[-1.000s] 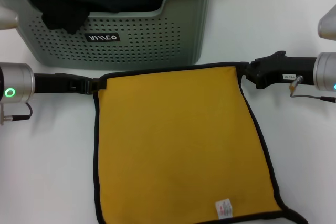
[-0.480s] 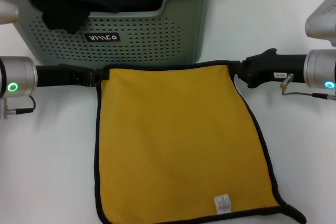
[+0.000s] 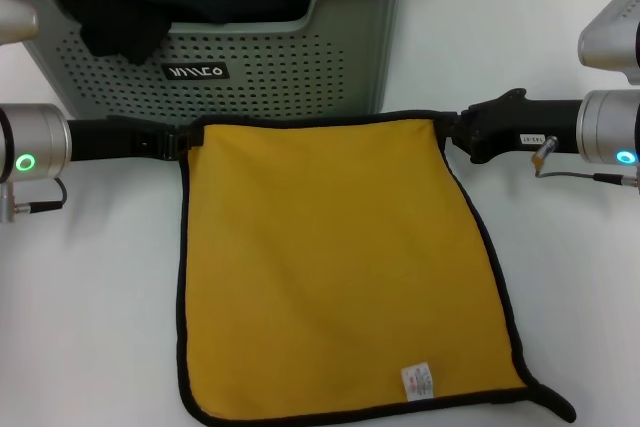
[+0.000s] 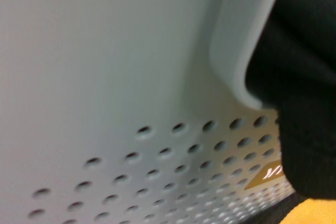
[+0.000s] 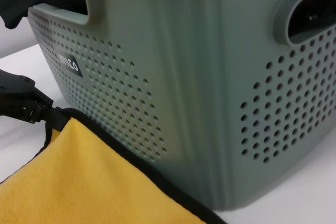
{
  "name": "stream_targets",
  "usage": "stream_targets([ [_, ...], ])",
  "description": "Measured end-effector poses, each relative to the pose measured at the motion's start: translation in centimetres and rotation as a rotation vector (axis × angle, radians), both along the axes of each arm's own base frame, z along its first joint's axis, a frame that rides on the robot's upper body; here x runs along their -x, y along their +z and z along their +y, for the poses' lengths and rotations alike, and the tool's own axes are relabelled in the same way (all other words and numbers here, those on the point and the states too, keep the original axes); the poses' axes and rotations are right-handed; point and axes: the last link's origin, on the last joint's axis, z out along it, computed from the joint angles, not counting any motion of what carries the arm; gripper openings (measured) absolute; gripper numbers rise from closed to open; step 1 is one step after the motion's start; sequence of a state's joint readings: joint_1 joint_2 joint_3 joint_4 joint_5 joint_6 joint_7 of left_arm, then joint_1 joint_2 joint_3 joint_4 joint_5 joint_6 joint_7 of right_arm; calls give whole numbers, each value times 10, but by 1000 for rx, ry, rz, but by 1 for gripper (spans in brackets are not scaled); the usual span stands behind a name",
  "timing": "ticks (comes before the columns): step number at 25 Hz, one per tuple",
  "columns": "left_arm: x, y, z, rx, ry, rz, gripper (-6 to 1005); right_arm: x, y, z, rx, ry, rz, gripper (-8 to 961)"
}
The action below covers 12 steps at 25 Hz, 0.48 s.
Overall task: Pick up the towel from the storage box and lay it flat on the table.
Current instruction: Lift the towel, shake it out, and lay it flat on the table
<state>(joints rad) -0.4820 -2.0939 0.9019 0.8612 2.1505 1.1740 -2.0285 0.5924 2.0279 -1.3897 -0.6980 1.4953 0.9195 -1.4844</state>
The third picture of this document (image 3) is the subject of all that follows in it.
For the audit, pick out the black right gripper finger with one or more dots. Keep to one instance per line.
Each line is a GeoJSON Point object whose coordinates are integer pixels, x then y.
{"type": "Point", "coordinates": [450, 128]}

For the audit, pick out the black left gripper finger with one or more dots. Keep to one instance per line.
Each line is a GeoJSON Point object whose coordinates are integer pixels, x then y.
{"type": "Point", "coordinates": [185, 134]}
{"type": "Point", "coordinates": [180, 151]}

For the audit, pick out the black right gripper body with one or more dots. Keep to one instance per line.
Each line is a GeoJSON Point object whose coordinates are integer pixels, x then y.
{"type": "Point", "coordinates": [515, 122]}

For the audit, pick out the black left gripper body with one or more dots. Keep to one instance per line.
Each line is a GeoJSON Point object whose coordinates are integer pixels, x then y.
{"type": "Point", "coordinates": [110, 139]}

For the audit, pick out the yellow towel with black edge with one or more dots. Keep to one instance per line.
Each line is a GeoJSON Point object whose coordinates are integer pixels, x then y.
{"type": "Point", "coordinates": [325, 247]}

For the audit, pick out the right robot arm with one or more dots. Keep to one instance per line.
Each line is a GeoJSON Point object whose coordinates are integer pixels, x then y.
{"type": "Point", "coordinates": [610, 127]}

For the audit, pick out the green perforated storage box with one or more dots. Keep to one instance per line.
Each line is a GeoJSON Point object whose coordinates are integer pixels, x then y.
{"type": "Point", "coordinates": [300, 72]}

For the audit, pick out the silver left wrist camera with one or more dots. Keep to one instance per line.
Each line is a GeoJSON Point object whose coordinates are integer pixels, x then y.
{"type": "Point", "coordinates": [17, 12]}

